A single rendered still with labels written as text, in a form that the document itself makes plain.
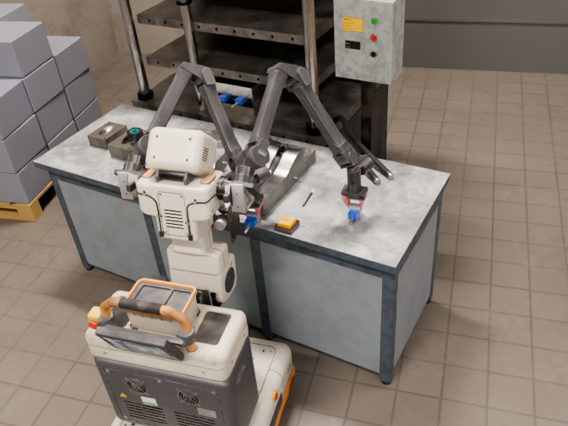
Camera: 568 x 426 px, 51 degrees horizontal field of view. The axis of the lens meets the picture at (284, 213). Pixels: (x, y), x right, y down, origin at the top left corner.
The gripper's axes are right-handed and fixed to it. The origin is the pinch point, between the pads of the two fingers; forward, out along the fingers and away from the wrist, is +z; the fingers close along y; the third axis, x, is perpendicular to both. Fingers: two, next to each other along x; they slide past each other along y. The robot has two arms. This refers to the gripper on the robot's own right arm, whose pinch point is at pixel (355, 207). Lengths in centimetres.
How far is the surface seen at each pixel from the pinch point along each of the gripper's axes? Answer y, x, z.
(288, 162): 35.1, -16.6, -7.6
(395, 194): -13.4, -19.1, 5.1
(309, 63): 39, -65, -34
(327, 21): 38, -94, -44
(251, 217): 40.5, 17.2, -1.0
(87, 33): 346, -277, 43
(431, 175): -25.9, -38.1, 5.7
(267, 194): 36.9, 6.2, -5.6
